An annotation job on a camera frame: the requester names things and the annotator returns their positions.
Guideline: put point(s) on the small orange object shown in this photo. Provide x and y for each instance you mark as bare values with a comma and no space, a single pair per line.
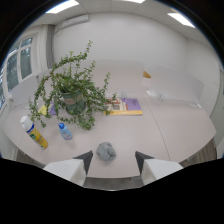
147,74

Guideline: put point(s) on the purple and yellow book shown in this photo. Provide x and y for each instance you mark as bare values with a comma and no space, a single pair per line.
124,106

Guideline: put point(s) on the rectangular ceiling light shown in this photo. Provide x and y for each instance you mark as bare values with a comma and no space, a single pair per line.
62,6
134,1
181,19

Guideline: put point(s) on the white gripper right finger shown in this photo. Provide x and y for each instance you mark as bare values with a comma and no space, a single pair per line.
156,168

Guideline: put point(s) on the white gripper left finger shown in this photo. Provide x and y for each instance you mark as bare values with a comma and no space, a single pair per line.
68,167

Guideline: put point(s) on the grey crumpled cloth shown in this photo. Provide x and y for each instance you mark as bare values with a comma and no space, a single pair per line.
106,151

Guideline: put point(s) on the yellow and purple booklet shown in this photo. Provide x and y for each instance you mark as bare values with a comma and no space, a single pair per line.
46,109

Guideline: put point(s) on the small blue plastic bottle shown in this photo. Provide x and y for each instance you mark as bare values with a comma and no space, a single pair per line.
65,131

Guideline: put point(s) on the frosted desk divider panel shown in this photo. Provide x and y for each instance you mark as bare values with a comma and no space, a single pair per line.
174,86
25,89

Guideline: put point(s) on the yellow spray bottle white cap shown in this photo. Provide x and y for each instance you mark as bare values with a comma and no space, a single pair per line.
34,132

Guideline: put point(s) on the green potted plant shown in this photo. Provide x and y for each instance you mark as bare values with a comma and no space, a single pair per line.
73,93

